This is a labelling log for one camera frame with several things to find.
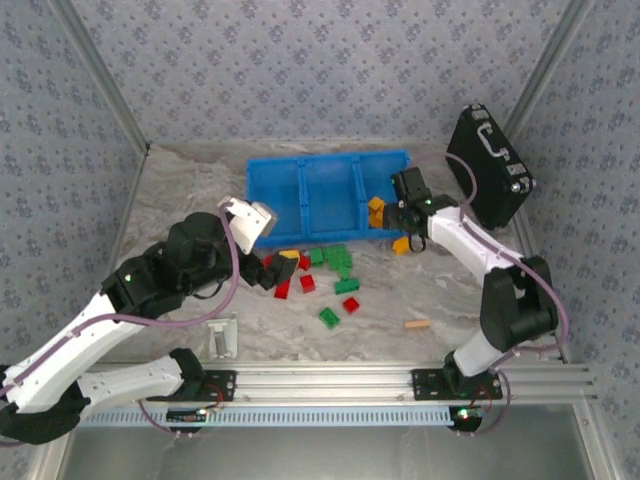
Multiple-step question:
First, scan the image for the blue three-compartment plastic bin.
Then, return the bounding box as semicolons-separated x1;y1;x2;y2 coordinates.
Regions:
245;148;413;250

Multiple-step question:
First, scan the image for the grey metal panel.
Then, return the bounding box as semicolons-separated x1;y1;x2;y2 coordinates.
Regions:
59;424;596;480

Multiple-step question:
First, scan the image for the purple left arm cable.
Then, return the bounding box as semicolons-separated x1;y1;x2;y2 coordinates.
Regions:
0;199;241;446

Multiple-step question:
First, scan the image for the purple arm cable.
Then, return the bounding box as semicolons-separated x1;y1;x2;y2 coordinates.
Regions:
0;199;241;446
407;152;570;437

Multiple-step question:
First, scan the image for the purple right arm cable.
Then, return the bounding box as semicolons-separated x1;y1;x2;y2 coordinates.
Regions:
407;152;570;437

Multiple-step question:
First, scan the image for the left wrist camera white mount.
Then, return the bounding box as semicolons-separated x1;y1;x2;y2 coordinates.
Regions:
218;196;279;255

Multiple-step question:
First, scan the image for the black case with metal handle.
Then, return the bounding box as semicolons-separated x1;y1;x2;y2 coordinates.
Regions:
444;102;537;232

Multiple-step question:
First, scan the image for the silver metal bracket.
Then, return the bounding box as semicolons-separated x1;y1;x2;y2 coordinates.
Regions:
204;312;239;360

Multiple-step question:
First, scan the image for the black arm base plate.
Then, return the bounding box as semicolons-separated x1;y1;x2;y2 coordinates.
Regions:
411;368;504;401
182;369;237;403

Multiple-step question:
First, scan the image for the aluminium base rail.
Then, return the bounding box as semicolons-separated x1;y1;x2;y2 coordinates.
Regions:
53;362;599;405

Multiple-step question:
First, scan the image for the slotted light blue cable duct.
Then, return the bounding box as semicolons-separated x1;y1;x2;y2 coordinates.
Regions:
82;404;454;428

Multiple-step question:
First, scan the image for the aluminium frame post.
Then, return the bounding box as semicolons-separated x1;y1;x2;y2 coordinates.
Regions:
27;442;76;480
572;402;619;480
502;0;600;139
49;0;152;151

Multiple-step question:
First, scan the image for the aluminium lower frame post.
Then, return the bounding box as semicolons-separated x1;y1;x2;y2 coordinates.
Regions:
572;402;619;480
27;442;76;480

